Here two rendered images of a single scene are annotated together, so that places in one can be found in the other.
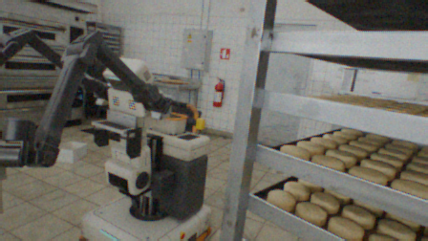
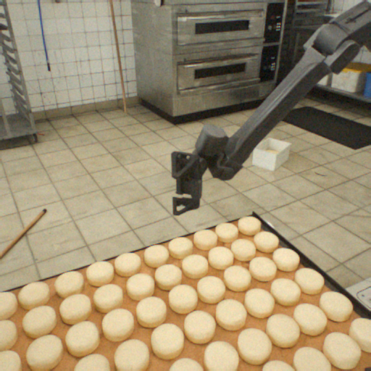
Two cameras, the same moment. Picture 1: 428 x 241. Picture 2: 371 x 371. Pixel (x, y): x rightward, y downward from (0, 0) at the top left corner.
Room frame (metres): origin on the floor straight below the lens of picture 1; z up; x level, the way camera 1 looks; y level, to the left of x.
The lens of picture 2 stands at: (0.32, 0.72, 1.39)
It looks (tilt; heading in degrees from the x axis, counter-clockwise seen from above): 31 degrees down; 35
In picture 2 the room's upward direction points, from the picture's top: straight up
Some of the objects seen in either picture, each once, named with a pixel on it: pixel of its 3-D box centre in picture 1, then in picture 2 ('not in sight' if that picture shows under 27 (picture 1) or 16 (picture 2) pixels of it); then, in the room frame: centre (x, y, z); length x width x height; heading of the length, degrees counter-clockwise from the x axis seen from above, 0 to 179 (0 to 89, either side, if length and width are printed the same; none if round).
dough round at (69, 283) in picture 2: not in sight; (69, 284); (0.58, 1.15, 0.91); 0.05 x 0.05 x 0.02
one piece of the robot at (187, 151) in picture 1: (162, 163); not in sight; (1.74, 0.32, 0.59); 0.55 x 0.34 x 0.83; 61
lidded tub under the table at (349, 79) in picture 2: not in sight; (354, 77); (5.19, 1.49, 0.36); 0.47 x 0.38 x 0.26; 156
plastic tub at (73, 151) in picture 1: (72, 152); (271, 153); (3.06, 1.66, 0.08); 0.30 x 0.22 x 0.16; 176
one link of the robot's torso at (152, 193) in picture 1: (140, 183); not in sight; (1.49, 0.39, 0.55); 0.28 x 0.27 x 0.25; 61
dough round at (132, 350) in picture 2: not in sight; (132, 358); (0.54, 0.96, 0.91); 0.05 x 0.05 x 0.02
